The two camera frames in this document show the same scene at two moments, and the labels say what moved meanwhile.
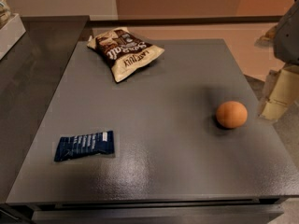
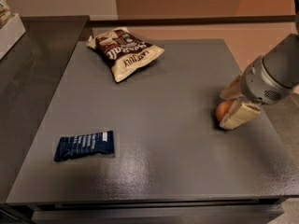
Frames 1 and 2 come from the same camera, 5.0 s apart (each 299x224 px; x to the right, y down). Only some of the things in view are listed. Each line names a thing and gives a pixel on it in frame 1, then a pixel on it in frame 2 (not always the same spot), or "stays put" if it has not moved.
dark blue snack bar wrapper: (75, 147) stays put
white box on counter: (10, 34) stays put
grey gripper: (288, 36) → (261, 84)
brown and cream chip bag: (124, 51) stays put
